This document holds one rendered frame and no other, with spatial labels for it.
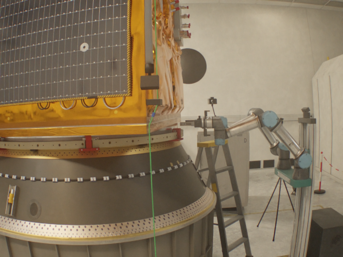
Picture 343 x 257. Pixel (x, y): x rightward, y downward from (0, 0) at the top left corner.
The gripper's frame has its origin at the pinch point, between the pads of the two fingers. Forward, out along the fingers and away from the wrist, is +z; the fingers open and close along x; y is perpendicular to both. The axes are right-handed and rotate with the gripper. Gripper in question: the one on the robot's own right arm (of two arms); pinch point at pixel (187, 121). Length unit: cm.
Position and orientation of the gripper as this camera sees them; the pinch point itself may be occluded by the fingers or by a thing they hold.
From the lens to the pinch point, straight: 292.1
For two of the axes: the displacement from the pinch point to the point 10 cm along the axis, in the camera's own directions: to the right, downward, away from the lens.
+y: 0.4, 10.0, 0.4
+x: 1.3, -0.5, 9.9
